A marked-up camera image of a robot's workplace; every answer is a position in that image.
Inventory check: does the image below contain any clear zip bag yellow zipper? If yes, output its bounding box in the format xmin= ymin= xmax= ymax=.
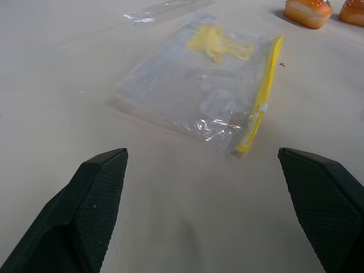
xmin=106 ymin=10 xmax=285 ymax=156

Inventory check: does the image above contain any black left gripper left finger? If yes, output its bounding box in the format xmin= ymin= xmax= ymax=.
xmin=0 ymin=147 xmax=129 ymax=273

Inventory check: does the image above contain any orange toy bun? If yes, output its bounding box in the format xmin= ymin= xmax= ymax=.
xmin=338 ymin=0 xmax=364 ymax=28
xmin=283 ymin=0 xmax=334 ymax=29

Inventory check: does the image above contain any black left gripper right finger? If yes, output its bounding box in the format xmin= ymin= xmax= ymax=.
xmin=278 ymin=147 xmax=364 ymax=273

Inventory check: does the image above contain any clear plastic bag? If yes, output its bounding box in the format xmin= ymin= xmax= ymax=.
xmin=122 ymin=0 xmax=214 ymax=25

